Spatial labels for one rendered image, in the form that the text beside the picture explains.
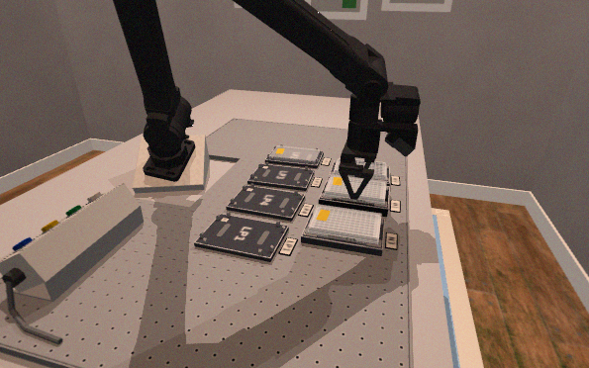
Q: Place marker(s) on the grey operator panel with coloured keys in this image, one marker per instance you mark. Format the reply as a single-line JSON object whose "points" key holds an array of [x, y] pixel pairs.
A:
{"points": [[52, 262]]}

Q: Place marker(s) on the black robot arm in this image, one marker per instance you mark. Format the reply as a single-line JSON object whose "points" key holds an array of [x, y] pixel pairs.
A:
{"points": [[359, 67]]}

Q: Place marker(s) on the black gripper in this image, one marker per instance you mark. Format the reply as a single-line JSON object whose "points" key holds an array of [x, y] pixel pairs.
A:
{"points": [[348, 165]]}

